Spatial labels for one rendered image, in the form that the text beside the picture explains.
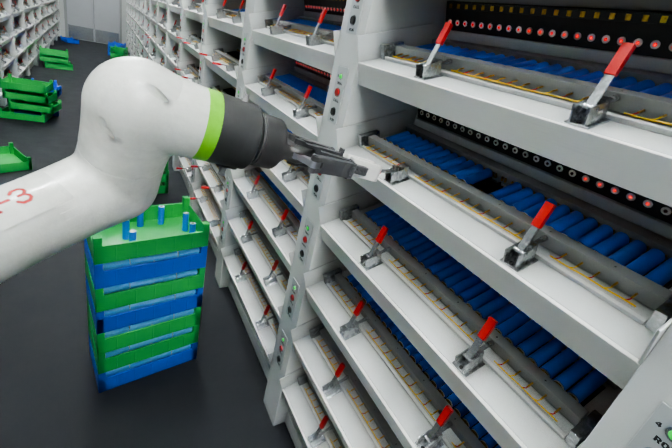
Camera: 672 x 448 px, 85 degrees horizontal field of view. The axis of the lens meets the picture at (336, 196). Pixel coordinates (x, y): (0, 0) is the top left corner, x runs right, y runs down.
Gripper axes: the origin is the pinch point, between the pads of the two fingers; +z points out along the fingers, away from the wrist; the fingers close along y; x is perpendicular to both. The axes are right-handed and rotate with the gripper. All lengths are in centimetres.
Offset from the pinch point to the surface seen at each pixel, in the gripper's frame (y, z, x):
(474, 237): 20.1, 8.3, -0.9
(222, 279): -88, 25, -88
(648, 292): 38.8, 12.6, 4.0
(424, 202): 8.9, 8.5, -0.8
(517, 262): 27.7, 7.0, -0.1
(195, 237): -51, -6, -46
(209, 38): -158, 7, 7
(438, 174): 6.1, 11.9, 3.9
